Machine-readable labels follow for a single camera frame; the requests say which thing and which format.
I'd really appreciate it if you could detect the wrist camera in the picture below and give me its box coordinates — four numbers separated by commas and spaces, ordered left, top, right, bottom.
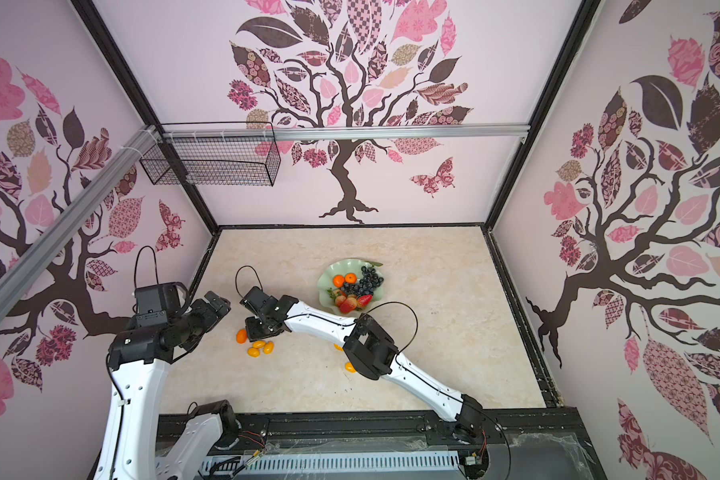
240, 286, 277, 317
134, 282, 187, 328

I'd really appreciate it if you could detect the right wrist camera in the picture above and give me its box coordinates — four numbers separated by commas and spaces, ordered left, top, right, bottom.
240, 286, 277, 317

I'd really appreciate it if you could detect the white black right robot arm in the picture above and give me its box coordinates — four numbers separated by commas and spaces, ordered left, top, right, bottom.
240, 286, 484, 443

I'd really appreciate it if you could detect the aluminium rail back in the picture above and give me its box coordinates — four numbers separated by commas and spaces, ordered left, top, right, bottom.
162, 123, 530, 141

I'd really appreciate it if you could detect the dark grape bunch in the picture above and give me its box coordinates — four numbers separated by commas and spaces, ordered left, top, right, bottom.
341, 262, 384, 297

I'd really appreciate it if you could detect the black base frame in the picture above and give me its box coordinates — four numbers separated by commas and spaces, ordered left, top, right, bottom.
86, 406, 607, 480

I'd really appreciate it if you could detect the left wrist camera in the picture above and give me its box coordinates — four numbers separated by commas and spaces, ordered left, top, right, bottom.
134, 282, 187, 328

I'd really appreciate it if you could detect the aluminium rail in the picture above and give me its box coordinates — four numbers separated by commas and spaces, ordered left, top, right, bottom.
0, 125, 160, 323
162, 123, 530, 141

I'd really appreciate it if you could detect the aluminium rail left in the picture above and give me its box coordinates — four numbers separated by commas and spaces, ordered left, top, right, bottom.
0, 125, 160, 323

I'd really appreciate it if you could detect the white vented strip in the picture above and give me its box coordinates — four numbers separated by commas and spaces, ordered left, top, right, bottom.
199, 451, 464, 479

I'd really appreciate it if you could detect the orange mandarin small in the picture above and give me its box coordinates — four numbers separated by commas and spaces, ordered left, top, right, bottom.
236, 329, 248, 344

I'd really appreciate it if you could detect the large red strawberry front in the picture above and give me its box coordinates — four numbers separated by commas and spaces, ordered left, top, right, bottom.
357, 294, 373, 308

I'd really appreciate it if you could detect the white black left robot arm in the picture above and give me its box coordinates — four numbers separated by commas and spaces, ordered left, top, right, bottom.
93, 282, 240, 479

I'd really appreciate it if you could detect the black wire basket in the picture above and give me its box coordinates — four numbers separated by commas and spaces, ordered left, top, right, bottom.
140, 120, 281, 187

